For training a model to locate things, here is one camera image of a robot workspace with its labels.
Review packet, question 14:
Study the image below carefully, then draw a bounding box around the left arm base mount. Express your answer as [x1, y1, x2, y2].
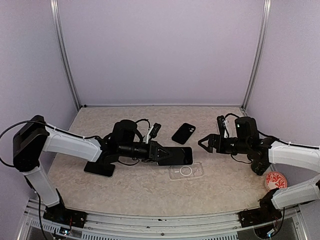
[43, 199, 88, 229]

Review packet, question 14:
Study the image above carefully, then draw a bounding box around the right aluminium corner post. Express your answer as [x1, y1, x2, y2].
[241, 0, 272, 112]

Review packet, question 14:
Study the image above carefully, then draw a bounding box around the aluminium front rail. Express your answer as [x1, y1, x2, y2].
[16, 202, 310, 240]

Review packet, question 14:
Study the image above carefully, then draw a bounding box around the aluminium corner post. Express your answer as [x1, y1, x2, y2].
[50, 0, 82, 111]
[241, 0, 272, 112]

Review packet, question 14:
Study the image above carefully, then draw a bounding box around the left aluminium corner post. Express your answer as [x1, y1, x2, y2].
[50, 0, 82, 111]

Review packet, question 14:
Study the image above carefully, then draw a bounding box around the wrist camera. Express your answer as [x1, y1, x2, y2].
[143, 123, 162, 144]
[216, 115, 230, 138]

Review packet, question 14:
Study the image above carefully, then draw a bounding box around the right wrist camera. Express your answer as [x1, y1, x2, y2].
[216, 115, 230, 138]

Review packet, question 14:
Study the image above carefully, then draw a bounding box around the red white patterned coaster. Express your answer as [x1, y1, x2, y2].
[264, 171, 288, 191]

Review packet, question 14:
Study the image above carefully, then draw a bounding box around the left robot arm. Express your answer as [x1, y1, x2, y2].
[2, 115, 173, 223]

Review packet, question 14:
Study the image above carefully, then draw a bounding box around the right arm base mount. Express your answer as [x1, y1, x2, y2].
[238, 200, 283, 228]

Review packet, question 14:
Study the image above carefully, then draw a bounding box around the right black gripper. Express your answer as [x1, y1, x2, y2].
[198, 133, 251, 154]

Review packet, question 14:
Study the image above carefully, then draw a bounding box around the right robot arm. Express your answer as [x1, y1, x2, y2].
[198, 115, 320, 222]

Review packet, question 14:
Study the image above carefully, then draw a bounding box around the black cup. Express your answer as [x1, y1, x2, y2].
[251, 161, 271, 176]

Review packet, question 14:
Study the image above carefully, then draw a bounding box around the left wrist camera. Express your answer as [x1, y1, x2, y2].
[143, 123, 162, 144]

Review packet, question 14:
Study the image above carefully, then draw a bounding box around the black phone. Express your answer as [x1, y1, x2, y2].
[84, 162, 116, 178]
[156, 147, 193, 166]

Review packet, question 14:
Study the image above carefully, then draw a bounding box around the dark phone case underneath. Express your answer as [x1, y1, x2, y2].
[171, 122, 196, 145]

